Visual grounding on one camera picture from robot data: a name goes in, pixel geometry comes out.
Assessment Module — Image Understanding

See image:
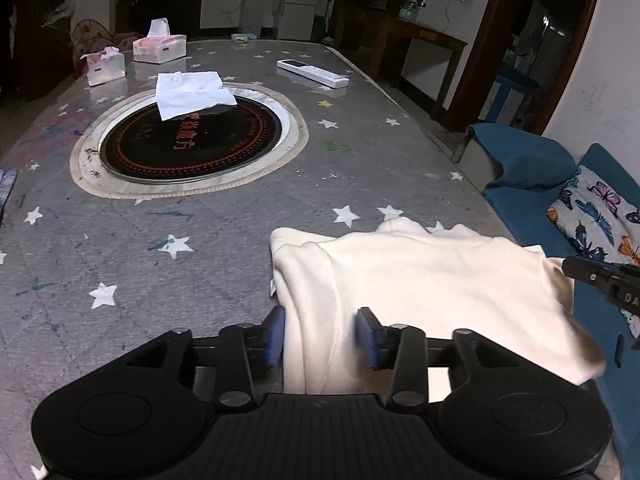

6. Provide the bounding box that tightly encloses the cream white garment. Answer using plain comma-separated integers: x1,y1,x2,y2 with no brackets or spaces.
270,218,605,394

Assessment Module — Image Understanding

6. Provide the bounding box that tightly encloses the butterfly print pillow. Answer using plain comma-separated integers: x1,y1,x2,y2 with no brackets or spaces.
544,164,640,338

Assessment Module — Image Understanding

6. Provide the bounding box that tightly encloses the blue sofa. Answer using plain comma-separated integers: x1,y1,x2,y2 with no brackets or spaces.
457,122,639,479

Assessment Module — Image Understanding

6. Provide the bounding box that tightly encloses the round black induction cooktop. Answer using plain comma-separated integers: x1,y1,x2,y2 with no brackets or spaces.
70,84,309,200

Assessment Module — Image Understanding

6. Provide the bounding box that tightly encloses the white paper tissue sheet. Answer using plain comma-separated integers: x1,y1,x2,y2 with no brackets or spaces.
155,72,236,122

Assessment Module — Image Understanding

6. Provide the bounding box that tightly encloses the white remote control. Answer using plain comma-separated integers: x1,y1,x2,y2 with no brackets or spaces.
277,60,349,89

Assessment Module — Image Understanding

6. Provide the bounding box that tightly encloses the blue knitted sock cloth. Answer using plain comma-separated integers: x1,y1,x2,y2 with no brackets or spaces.
0,168,18,220

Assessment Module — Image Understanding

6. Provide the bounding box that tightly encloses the dark wooden side table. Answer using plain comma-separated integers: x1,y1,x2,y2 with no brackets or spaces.
366,14,468,119

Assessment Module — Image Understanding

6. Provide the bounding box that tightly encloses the glass kettle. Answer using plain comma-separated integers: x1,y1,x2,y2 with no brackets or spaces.
398,0,425,22

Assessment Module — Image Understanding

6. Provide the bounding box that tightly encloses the pink white tissue box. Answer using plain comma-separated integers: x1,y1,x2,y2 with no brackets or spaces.
132,18,186,64

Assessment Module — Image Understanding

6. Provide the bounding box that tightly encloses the small pink tissue pack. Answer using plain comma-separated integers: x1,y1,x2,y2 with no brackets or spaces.
80,47,126,87

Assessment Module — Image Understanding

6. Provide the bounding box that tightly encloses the white refrigerator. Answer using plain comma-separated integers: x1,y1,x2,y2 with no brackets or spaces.
275,0,326,42

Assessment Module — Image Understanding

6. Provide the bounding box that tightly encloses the floral kids sofa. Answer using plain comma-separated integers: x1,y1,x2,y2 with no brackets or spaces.
72,18,140,58

